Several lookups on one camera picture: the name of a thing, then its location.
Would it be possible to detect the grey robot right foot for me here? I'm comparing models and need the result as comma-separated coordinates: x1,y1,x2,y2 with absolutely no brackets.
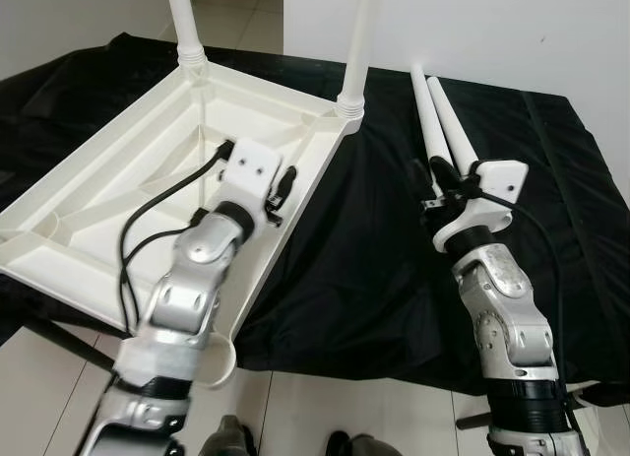
330,431,400,456

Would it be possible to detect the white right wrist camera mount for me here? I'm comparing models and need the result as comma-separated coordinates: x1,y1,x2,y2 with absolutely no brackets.
433,161,530,252

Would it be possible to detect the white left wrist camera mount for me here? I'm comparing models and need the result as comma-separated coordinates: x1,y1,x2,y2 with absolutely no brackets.
215,139,284,221

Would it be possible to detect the grey robot foot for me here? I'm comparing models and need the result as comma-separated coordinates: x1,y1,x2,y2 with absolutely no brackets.
202,415,255,456
330,431,400,456

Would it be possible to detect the grey robot left foot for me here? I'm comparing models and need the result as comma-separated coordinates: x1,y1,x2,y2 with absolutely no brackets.
202,415,255,456

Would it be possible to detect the black table cloth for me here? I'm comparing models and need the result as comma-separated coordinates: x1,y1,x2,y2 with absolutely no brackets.
0,31,630,398

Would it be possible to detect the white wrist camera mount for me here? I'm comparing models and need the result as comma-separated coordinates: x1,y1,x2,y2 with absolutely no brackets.
215,139,284,221
433,161,530,252

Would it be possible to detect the white plastic table top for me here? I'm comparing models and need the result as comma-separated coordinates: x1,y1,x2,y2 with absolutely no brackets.
0,57,367,390

